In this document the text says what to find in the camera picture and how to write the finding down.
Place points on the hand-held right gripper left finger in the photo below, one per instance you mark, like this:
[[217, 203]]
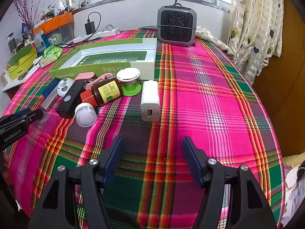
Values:
[[115, 155]]

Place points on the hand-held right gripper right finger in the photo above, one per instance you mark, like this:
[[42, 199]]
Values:
[[191, 157]]

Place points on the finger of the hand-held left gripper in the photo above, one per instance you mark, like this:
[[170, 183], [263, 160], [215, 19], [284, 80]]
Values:
[[34, 115], [20, 114]]

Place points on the silver metal lighter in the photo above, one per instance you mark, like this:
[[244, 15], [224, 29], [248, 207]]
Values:
[[48, 101]]

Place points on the blue USB adapter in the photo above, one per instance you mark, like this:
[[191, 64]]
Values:
[[51, 87]]

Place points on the black remote control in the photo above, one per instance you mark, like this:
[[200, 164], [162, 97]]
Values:
[[70, 97]]

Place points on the white panda figure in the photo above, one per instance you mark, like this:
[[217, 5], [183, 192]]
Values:
[[63, 87]]

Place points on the small white plastic jar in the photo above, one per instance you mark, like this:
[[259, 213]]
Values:
[[84, 116]]

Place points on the white USB charger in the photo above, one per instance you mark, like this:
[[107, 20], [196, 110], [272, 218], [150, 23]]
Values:
[[150, 100]]

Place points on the brown jar red lid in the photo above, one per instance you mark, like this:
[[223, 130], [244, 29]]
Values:
[[107, 90]]

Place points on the white green round stand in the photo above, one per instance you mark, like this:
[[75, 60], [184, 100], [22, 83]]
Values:
[[128, 75]]

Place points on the green white cardboard box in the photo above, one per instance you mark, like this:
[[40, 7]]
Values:
[[133, 69]]

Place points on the white side table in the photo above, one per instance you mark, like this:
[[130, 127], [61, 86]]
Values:
[[14, 85]]

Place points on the lime green flat box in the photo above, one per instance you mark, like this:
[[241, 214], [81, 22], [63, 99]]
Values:
[[22, 69]]

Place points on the pink plaid tablecloth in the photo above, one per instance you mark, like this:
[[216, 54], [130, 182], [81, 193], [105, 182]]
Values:
[[202, 100]]

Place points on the dark green flat box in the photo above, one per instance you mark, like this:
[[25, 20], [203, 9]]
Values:
[[21, 53]]

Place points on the pink plastic clip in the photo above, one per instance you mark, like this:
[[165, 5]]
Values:
[[83, 75]]

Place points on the green tissue packet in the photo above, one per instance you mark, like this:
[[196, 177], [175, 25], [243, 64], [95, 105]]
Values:
[[53, 52]]

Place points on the dark glass jar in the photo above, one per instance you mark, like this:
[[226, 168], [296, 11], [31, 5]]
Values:
[[10, 43]]

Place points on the blue white carton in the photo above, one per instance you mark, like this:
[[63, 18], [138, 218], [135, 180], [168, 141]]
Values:
[[41, 40]]

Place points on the purple flower branches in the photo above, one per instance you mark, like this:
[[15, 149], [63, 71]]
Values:
[[29, 20]]

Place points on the orange lidded storage box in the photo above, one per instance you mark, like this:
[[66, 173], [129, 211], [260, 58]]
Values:
[[54, 21]]

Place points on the black power adapter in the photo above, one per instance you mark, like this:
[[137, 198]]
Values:
[[89, 28]]

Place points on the white power strip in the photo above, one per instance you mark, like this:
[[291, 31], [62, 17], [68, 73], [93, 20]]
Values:
[[102, 33]]

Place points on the floral bedding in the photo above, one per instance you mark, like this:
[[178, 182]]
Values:
[[293, 195]]

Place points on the pile of small windowsill items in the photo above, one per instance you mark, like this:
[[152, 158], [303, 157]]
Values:
[[57, 9]]

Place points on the brown wooden panel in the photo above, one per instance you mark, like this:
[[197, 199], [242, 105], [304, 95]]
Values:
[[286, 88]]

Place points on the spotted cream pillow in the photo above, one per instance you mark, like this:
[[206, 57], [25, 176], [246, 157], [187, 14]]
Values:
[[214, 39]]

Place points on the grey space heater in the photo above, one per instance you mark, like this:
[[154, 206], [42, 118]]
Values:
[[176, 26]]

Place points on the grey plastic nozzle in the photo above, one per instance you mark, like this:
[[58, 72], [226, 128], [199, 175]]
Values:
[[150, 27]]

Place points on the cream patterned curtain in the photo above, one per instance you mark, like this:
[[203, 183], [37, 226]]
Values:
[[257, 28]]

